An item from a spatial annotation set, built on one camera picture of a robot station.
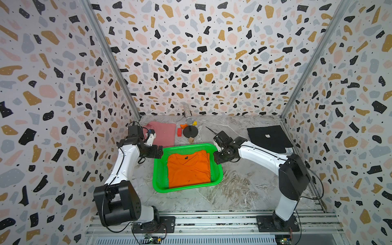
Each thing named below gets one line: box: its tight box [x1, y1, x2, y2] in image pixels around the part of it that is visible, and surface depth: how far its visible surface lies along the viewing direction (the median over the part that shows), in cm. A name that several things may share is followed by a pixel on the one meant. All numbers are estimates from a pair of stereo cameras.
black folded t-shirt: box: [247, 125, 294, 154], surface depth 113 cm
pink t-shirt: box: [142, 121, 177, 149], surface depth 114 cm
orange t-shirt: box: [167, 150, 211, 189], surface depth 92 cm
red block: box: [177, 127, 183, 137], surface depth 112 cm
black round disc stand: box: [182, 125, 199, 139], surface depth 115 cm
